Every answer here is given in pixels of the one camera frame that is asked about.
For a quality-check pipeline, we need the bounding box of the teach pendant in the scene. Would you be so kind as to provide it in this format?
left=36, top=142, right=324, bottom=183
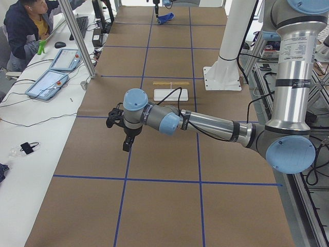
left=25, top=69, right=68, bottom=101
left=49, top=48, right=81, bottom=72

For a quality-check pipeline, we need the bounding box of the blue towel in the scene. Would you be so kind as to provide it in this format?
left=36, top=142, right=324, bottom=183
left=157, top=12, right=175, bottom=25

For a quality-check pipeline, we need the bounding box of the black keyboard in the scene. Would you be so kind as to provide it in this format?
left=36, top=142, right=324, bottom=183
left=76, top=16, right=88, bottom=38

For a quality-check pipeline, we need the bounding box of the monitor stand black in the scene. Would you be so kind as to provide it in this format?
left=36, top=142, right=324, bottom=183
left=92, top=0, right=115, bottom=34

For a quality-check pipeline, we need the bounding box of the brown paper table cover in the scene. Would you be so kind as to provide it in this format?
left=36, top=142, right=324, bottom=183
left=26, top=7, right=294, bottom=246

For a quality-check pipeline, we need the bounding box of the black computer mouse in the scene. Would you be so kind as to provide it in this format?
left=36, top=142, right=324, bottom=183
left=54, top=41, right=66, bottom=49

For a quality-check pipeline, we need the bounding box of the wooden towel rack white base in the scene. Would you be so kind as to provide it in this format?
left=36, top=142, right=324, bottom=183
left=153, top=81, right=190, bottom=102

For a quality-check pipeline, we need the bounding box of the upper teach pendant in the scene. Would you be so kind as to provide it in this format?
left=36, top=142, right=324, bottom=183
left=49, top=48, right=81, bottom=72

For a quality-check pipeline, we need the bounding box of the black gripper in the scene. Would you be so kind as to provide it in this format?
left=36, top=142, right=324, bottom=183
left=106, top=102, right=134, bottom=152

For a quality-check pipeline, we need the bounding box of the seated person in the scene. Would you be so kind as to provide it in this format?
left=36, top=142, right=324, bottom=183
left=3, top=0, right=62, bottom=72

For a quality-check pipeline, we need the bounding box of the black power brick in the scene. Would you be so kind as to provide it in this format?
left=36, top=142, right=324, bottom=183
left=92, top=28, right=103, bottom=47

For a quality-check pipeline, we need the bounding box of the aluminium frame post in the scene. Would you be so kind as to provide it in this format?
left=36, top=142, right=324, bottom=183
left=58, top=0, right=96, bottom=79

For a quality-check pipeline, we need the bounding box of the lower teach pendant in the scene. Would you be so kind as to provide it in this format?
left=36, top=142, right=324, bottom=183
left=25, top=69, right=68, bottom=101

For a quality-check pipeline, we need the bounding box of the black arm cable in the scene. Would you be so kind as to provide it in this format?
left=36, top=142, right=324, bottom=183
left=156, top=86, right=276, bottom=141

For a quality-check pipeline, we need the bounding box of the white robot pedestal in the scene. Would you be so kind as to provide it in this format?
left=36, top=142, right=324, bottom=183
left=203, top=0, right=258, bottom=91

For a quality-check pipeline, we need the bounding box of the small black device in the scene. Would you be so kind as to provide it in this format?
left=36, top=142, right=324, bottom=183
left=21, top=142, right=34, bottom=154

